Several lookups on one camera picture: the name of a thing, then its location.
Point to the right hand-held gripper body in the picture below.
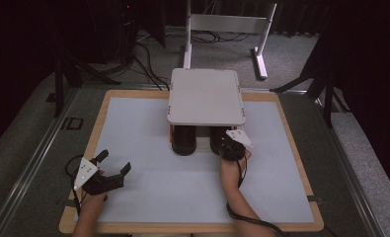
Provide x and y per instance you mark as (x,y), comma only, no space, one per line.
(233,146)

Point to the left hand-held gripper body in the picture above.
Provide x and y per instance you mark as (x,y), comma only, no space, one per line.
(98,182)

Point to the black shoe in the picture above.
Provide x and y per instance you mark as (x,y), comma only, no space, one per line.
(217,138)
(183,140)

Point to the white two-tier shoe rack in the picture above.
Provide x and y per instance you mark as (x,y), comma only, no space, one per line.
(204,98)

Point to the person's left hand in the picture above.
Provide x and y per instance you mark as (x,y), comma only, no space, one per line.
(95,197)

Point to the person's right hand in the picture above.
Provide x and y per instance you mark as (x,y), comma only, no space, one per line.
(230,171)

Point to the white table mat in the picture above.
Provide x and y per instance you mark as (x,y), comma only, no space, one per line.
(169,191)

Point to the black tripod stand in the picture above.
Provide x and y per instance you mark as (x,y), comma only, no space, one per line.
(324,82)
(70,72)

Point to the white metal stand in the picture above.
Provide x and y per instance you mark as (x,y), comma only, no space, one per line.
(228,23)

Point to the dark equipment with red light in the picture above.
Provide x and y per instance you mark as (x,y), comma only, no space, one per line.
(127,29)

